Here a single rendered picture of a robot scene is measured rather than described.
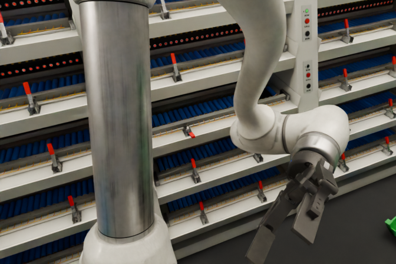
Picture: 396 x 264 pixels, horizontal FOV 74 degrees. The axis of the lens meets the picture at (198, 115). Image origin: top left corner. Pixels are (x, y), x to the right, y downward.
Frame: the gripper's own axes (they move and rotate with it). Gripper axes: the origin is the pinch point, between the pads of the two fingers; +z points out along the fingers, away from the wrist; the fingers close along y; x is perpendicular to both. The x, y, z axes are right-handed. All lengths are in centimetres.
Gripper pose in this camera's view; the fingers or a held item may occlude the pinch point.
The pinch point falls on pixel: (276, 245)
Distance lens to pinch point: 45.5
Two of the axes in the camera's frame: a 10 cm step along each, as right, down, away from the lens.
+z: -5.5, 4.7, -6.9
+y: -3.2, 6.5, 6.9
